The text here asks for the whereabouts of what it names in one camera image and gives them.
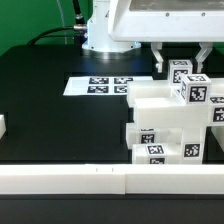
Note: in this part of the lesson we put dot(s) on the white part at right edge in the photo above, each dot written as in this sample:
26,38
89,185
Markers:
216,139

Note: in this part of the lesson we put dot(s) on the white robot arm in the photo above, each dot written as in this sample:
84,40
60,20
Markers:
99,42

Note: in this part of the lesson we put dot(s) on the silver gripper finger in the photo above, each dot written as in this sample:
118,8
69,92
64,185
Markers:
156,48
205,49

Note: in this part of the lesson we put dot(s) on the white tagged cube block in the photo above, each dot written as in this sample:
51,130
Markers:
177,69
195,88

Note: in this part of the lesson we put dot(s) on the white front rail fixture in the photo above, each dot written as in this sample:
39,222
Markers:
111,179

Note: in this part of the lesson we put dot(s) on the white part at edge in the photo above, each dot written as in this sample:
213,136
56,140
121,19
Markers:
216,139
2,126

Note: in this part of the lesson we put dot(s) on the white part at left edge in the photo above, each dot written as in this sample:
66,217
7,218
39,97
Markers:
2,126

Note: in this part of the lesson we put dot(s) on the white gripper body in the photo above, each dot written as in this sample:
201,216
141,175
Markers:
166,20

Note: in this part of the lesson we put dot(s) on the white chair back frame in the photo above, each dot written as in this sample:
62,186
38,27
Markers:
156,103

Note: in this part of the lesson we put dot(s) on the white chair seat part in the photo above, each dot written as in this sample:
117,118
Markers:
193,121

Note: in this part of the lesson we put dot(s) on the white sheet with four tags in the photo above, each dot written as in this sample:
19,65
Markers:
99,86

